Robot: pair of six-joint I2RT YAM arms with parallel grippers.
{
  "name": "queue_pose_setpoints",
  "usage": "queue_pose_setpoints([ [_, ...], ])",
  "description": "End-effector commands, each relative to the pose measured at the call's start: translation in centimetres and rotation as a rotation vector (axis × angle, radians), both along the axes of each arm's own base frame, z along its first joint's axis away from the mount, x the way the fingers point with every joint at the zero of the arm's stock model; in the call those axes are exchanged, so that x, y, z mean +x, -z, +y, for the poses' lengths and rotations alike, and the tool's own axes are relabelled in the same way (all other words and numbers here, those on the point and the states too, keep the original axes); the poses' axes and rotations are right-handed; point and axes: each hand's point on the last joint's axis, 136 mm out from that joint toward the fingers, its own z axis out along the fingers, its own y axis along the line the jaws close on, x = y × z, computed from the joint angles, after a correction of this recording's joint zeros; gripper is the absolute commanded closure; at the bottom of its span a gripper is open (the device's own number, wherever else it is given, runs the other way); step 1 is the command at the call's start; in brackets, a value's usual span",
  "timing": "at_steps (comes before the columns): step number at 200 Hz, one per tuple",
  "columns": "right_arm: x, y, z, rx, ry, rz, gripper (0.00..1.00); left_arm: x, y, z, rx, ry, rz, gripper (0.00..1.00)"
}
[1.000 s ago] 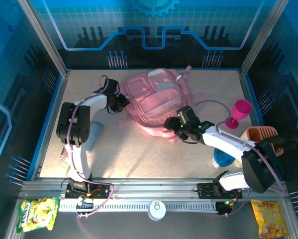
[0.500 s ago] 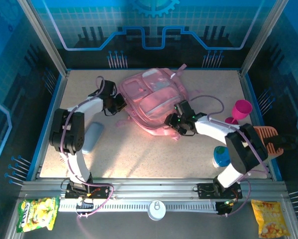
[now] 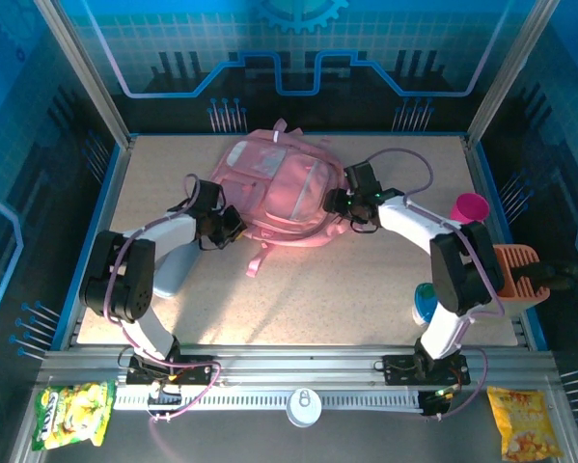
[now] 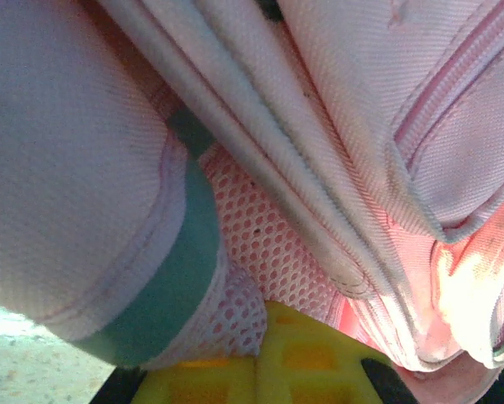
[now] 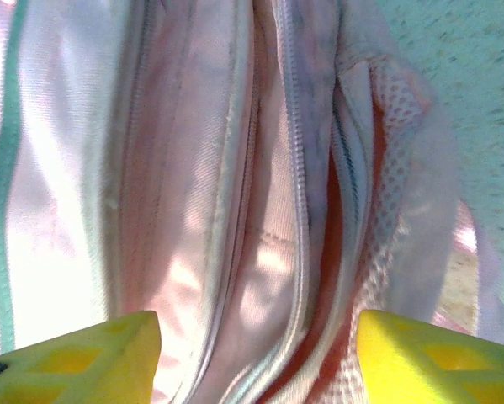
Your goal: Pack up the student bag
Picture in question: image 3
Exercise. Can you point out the pink student backpack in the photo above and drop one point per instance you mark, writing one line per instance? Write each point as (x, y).
(279, 193)

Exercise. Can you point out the grey pencil case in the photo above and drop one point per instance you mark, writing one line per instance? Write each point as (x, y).
(173, 275)

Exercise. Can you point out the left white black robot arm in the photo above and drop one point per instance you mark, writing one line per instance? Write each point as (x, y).
(124, 280)

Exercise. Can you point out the green yellow candy bag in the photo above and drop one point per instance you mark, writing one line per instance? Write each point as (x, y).
(71, 415)

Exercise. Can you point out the yellow snack bag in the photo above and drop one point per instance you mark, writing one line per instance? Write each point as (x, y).
(525, 424)

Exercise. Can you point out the magenta plastic goblet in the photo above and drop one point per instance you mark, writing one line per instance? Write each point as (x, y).
(469, 207)

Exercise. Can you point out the blue bowl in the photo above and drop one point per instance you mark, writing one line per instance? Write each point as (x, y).
(423, 304)

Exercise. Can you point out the orange cream utensil holder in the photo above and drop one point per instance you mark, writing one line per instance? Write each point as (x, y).
(515, 255)

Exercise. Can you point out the white round can lid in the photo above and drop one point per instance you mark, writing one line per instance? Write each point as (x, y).
(304, 407)

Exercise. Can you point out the black tool in holder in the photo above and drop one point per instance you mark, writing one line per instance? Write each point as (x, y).
(554, 275)

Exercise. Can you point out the aluminium mounting rail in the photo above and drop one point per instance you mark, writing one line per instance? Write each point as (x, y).
(293, 362)

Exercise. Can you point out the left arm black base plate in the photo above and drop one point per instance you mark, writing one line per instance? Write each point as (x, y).
(192, 373)

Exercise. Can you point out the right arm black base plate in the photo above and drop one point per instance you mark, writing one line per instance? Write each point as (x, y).
(399, 371)

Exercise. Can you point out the aluminium frame post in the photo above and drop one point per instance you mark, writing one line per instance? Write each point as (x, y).
(83, 72)
(503, 72)

